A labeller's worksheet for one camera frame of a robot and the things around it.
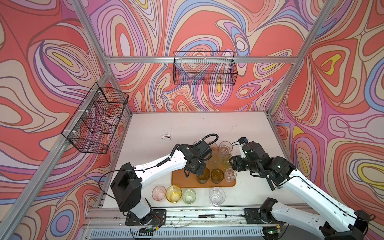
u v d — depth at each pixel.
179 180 0.86
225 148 0.96
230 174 0.86
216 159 0.68
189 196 0.80
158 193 0.81
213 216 0.73
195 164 0.57
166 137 1.04
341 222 0.39
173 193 0.80
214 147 0.94
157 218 0.72
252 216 0.73
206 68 0.98
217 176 0.85
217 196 0.80
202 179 0.74
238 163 0.63
